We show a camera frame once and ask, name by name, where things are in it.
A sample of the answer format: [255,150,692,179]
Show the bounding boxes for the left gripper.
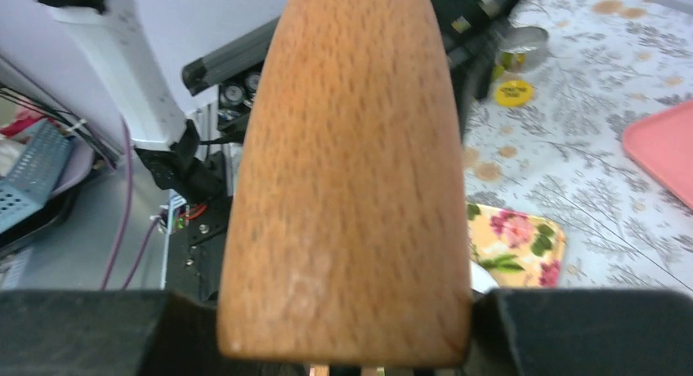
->
[431,0,522,137]

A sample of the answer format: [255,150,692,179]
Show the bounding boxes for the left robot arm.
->
[35,0,521,203]

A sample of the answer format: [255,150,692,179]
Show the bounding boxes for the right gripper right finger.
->
[465,289,692,375]

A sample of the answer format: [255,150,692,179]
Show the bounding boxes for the floral cutting board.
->
[467,203,566,289]

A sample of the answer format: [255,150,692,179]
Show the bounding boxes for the pink plastic tray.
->
[622,101,692,208]

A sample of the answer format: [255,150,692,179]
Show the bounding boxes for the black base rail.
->
[163,195,232,304]

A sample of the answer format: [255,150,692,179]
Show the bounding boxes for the yellow round token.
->
[494,80,534,107]

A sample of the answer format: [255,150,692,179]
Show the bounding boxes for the wooden double-ended roller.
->
[217,0,472,368]

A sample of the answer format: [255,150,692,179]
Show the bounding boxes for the white dough ball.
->
[470,262,499,294]

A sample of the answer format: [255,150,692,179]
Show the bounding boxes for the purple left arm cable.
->
[100,119,163,291]

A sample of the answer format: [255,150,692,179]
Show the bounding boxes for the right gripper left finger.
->
[1,290,222,375]

